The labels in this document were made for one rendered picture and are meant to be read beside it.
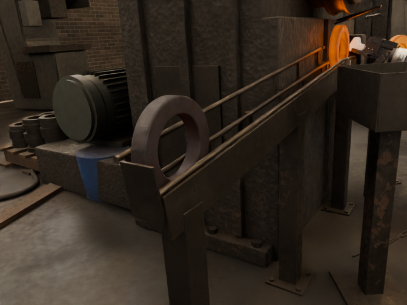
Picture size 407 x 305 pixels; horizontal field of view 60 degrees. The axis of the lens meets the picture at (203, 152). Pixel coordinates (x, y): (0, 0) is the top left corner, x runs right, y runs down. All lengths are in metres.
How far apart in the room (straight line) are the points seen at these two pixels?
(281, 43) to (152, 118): 0.70
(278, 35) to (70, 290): 1.12
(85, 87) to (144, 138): 1.43
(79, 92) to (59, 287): 1.00
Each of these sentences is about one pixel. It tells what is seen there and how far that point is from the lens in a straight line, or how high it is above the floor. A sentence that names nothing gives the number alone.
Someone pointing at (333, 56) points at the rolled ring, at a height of 0.72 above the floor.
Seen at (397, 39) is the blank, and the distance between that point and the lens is 2.04.
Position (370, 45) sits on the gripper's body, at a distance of 1.67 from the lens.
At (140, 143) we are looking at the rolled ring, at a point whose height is 0.67.
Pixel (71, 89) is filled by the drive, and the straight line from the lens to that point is 2.04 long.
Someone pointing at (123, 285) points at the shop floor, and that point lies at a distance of 1.37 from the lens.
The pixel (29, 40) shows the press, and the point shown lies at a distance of 5.57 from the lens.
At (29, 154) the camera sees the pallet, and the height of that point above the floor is 0.14.
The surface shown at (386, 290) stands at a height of 0.01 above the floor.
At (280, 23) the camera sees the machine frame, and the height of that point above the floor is 0.85.
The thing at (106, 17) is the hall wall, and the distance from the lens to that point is 8.57.
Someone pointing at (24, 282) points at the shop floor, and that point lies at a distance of 1.54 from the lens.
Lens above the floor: 0.82
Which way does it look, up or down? 18 degrees down
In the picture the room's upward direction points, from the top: 4 degrees counter-clockwise
